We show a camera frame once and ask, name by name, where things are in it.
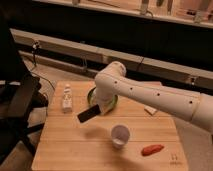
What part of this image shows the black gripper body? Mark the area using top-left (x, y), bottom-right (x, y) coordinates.
top-left (77, 105), bottom-right (101, 123)

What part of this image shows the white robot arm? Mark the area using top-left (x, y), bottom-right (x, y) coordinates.
top-left (77, 61), bottom-right (213, 135)

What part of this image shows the green ceramic bowl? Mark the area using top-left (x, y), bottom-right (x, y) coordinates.
top-left (87, 88), bottom-right (118, 114)

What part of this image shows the white eraser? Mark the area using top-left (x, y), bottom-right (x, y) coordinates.
top-left (144, 106), bottom-right (157, 116)

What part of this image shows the white plastic bottle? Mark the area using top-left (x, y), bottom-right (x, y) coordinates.
top-left (62, 84), bottom-right (72, 113)

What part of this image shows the black chair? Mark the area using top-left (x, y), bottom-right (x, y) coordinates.
top-left (0, 76), bottom-right (48, 157)

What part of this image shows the red sausage-shaped toy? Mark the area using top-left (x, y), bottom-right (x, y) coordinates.
top-left (141, 144), bottom-right (164, 156)

